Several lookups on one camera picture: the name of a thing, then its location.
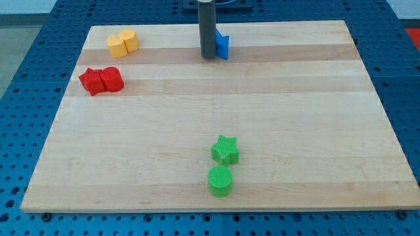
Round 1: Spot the red cylinder block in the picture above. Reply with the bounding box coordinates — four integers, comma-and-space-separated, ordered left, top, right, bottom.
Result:
100, 67, 125, 92

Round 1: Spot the light wooden board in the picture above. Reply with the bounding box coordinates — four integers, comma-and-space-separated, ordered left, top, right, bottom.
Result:
21, 20, 419, 213

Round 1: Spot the red star block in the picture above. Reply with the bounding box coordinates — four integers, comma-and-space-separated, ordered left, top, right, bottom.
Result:
79, 68, 106, 96

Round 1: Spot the blue arrow-shaped block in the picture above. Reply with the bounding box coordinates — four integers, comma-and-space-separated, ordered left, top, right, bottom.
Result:
216, 30, 230, 60

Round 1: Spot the green star block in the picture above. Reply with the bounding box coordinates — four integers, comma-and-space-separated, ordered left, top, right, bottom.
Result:
211, 135, 240, 167

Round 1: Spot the green cylinder block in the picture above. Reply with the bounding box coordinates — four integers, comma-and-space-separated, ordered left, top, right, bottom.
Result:
207, 165, 233, 198

